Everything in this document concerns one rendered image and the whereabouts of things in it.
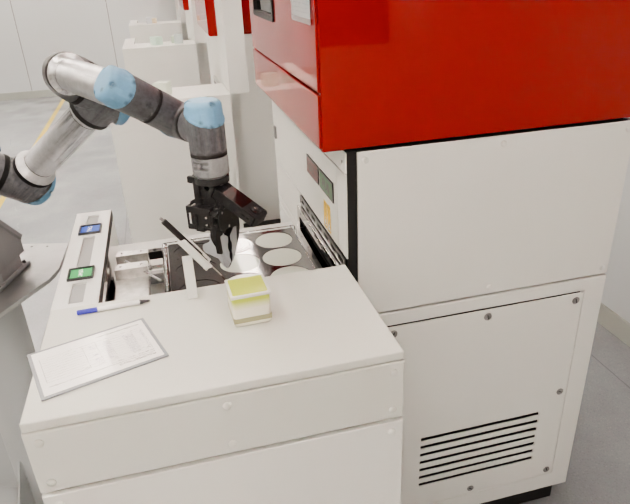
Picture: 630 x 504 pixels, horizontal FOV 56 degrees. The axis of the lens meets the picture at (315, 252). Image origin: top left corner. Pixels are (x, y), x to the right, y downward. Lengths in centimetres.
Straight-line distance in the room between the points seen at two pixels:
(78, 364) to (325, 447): 46
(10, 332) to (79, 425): 91
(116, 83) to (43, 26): 818
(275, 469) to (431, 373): 60
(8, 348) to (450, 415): 125
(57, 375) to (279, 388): 37
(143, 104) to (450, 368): 98
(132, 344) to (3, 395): 92
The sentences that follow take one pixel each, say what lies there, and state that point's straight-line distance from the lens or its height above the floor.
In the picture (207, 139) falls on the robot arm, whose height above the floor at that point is 127.
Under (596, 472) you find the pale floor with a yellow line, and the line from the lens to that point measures 232.
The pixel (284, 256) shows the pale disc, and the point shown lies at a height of 90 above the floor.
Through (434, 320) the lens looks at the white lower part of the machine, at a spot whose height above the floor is 77.
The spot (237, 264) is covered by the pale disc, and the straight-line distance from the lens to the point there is 150.
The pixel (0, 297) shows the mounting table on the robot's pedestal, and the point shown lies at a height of 82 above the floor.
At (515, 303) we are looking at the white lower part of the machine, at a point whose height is 77.
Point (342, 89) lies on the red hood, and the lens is 120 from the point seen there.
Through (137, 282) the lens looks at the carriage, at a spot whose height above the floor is 88.
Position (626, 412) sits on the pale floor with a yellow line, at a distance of 260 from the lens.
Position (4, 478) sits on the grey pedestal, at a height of 5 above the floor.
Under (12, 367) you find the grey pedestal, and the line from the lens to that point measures 195.
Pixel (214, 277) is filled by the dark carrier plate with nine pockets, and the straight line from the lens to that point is 145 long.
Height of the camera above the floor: 157
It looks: 26 degrees down
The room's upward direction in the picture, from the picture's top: 3 degrees counter-clockwise
